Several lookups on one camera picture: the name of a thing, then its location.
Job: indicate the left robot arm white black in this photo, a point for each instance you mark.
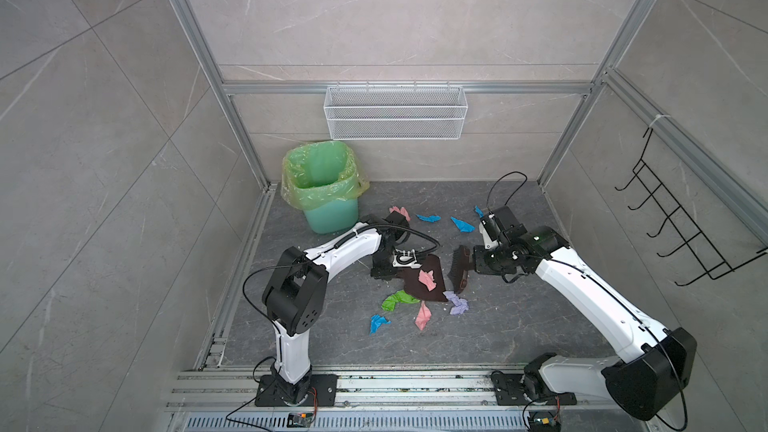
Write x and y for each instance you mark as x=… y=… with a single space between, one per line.
x=295 y=293

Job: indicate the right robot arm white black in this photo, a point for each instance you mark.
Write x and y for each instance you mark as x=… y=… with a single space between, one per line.
x=651 y=364

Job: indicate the pink paper scrap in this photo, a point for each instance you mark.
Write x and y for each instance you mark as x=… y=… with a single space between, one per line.
x=423 y=316
x=427 y=279
x=401 y=210

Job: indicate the dark brown hand brush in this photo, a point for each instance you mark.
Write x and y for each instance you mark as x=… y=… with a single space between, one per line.
x=461 y=265

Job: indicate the pink paper scrap right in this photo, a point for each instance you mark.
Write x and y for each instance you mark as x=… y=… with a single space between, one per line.
x=427 y=279

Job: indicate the blue paper scrap middle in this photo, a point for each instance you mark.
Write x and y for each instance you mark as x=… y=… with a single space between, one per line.
x=463 y=226

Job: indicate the white wire mesh basket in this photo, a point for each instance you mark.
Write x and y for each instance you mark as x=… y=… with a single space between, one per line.
x=413 y=112

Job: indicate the dark brown dustpan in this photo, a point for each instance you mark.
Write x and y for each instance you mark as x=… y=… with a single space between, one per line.
x=412 y=286

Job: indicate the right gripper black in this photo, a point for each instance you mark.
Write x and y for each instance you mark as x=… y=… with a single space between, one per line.
x=480 y=265

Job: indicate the green trash bin with liner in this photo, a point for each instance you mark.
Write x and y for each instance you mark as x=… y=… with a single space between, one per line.
x=324 y=181

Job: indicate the pink paper scrap front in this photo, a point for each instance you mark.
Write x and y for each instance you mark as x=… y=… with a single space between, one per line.
x=423 y=316

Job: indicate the aluminium mounting rail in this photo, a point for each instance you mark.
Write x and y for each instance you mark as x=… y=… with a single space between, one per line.
x=382 y=398

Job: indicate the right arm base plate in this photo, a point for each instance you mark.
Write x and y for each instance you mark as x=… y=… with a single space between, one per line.
x=517 y=389

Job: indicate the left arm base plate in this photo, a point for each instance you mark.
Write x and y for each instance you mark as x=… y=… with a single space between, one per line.
x=320 y=389

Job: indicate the black wire hook rack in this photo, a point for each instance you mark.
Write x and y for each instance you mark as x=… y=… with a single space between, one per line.
x=676 y=217

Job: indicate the pink paper scrap back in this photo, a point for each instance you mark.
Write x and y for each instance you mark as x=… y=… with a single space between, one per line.
x=401 y=210

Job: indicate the blue paper scrap back left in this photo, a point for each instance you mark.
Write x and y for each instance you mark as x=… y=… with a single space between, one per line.
x=429 y=218

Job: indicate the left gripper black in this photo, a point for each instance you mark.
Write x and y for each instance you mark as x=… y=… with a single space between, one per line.
x=386 y=273

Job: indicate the purple paper scrap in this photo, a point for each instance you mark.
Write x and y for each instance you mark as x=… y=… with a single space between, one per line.
x=459 y=305

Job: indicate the large green paper scrap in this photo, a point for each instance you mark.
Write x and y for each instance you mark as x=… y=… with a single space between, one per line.
x=400 y=297

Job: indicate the blue paper scrap front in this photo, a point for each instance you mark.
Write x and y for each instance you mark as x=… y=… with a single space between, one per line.
x=376 y=322

